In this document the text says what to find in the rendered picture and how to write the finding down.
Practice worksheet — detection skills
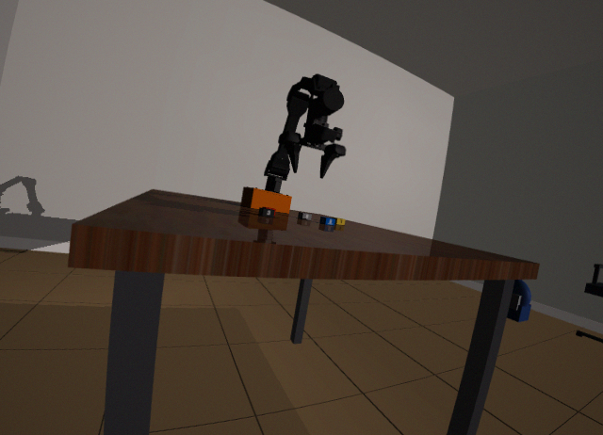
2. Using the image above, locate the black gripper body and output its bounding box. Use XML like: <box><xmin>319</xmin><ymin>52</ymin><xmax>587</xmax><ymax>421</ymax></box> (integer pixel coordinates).
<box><xmin>278</xmin><ymin>117</ymin><xmax>347</xmax><ymax>156</ymax></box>

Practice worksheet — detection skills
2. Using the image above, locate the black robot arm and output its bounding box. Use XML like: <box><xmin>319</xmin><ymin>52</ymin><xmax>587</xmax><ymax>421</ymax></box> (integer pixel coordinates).
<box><xmin>264</xmin><ymin>73</ymin><xmax>344</xmax><ymax>194</ymax></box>

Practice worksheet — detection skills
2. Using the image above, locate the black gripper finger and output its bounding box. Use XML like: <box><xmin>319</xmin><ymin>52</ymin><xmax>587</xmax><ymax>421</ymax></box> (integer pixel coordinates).
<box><xmin>284</xmin><ymin>143</ymin><xmax>302</xmax><ymax>173</ymax></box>
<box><xmin>320</xmin><ymin>153</ymin><xmax>340</xmax><ymax>178</ymax></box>

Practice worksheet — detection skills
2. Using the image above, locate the blue block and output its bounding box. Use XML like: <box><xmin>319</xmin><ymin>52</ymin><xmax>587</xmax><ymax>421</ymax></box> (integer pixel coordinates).
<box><xmin>319</xmin><ymin>217</ymin><xmax>335</xmax><ymax>226</ymax></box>

